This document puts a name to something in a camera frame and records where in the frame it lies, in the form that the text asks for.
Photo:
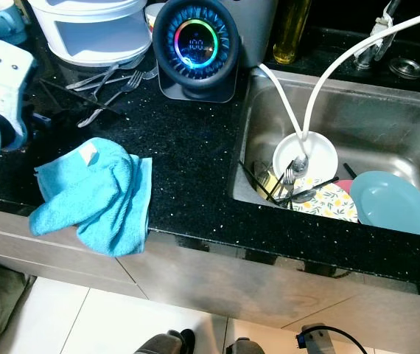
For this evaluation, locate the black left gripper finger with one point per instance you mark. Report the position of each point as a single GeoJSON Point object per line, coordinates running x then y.
{"type": "Point", "coordinates": [54, 118]}
{"type": "Point", "coordinates": [77, 96]}

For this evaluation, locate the white stacked plastic container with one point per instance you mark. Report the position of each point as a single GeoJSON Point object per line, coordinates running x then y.
{"type": "Point", "coordinates": [92, 29]}

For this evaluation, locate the blue microfibre cloth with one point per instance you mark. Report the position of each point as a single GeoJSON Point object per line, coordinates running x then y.
{"type": "Point", "coordinates": [96, 195]}

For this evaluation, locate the printed paper cup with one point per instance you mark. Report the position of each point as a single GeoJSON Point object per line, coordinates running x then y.
{"type": "Point", "coordinates": [154, 16]}

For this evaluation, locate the dark olive fabric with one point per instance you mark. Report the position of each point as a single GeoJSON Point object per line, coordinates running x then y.
{"type": "Point", "coordinates": [0, 310]}

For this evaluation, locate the grey appliance housing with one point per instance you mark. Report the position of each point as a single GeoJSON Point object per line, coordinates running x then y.
{"type": "Point", "coordinates": [258, 33]}

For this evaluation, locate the yellow dish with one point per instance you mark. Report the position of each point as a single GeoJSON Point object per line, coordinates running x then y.
{"type": "Point", "coordinates": [265, 181]}

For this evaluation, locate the grey wooden cabinet front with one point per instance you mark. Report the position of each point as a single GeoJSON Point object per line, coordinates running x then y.
{"type": "Point", "coordinates": [202, 280]}

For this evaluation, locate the yellow oil bottle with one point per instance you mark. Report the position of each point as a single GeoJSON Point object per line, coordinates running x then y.
{"type": "Point", "coordinates": [291, 33]}

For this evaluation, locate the silver fork in sink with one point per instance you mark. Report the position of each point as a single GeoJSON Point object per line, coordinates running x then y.
{"type": "Point", "coordinates": [288, 181]}

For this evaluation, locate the silver spoon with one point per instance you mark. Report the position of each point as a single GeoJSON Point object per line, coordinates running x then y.
{"type": "Point", "coordinates": [299, 164]}

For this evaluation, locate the white bowl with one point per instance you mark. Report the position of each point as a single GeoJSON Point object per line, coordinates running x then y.
{"type": "Point", "coordinates": [320, 151]}

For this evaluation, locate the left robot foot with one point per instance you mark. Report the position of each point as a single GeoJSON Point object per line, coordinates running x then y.
{"type": "Point", "coordinates": [166, 342]}

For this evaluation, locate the black chopstick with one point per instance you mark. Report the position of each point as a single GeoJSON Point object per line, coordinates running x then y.
{"type": "Point", "coordinates": [317, 188]}

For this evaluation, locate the lemon print plate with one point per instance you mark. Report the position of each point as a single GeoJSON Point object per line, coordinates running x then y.
{"type": "Point", "coordinates": [331, 205]}

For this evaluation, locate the red plate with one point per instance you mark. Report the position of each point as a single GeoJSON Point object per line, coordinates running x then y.
{"type": "Point", "coordinates": [344, 186]}

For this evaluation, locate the stainless steel sink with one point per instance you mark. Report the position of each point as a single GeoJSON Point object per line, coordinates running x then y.
{"type": "Point", "coordinates": [379, 125]}

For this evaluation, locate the chrome faucet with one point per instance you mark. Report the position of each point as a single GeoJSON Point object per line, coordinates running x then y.
{"type": "Point", "coordinates": [379, 33]}

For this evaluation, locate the round metal drain cap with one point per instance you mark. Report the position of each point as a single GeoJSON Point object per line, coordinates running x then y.
{"type": "Point", "coordinates": [406, 68]}

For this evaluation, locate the blue plate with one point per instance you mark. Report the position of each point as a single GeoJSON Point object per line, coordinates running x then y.
{"type": "Point", "coordinates": [394, 205]}

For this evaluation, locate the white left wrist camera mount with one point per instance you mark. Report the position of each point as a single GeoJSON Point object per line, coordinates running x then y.
{"type": "Point", "coordinates": [7, 85]}

